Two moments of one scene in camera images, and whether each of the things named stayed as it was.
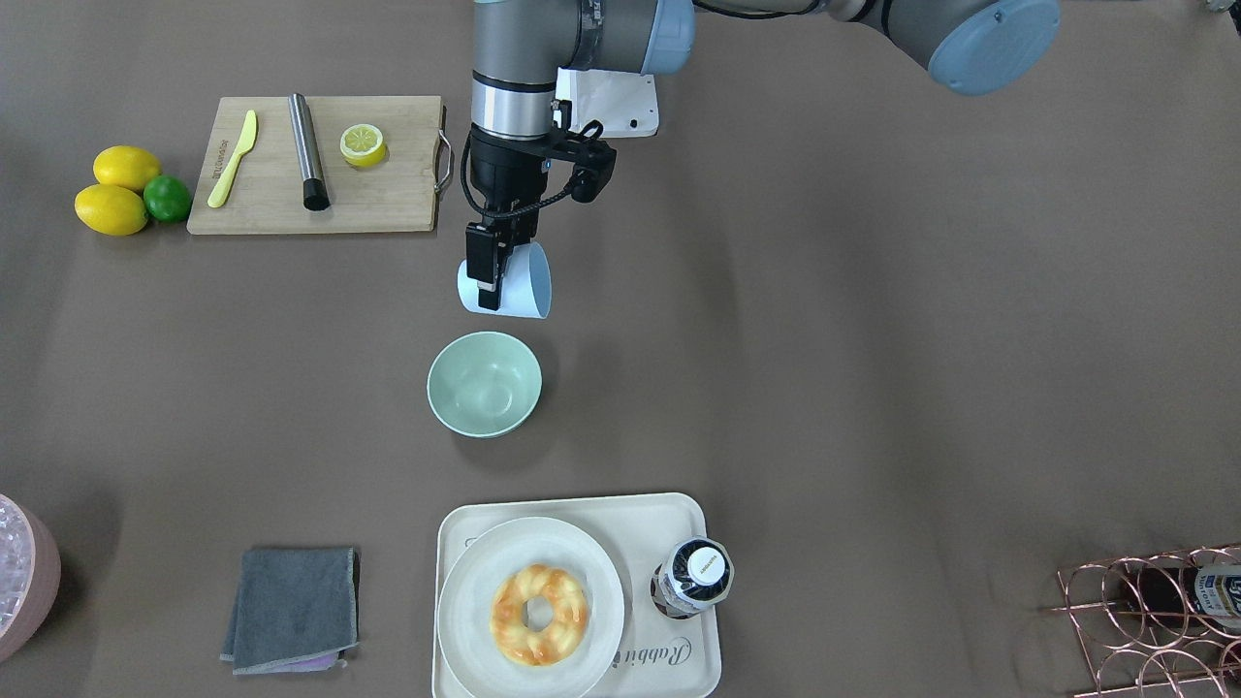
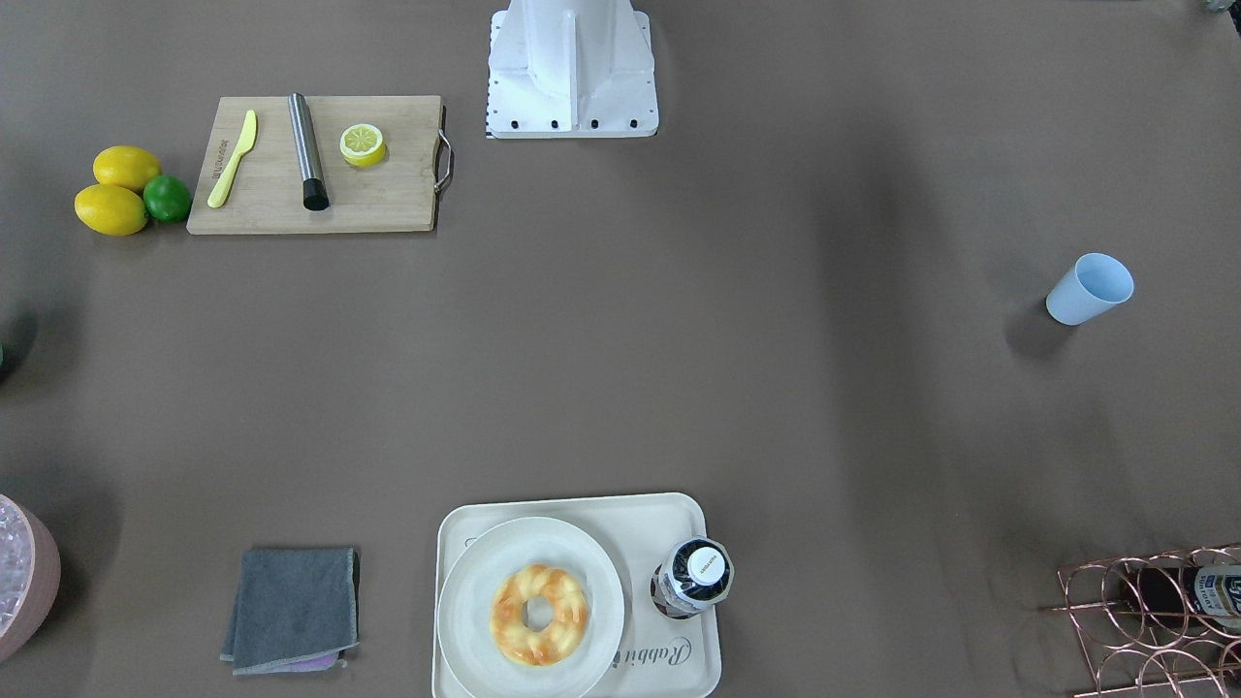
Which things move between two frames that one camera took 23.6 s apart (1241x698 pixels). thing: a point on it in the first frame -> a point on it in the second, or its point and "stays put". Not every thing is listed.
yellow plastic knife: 246,141 stays put
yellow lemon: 126,165 stays put
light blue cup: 526,289 -> 1094,284
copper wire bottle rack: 1160,626 stays put
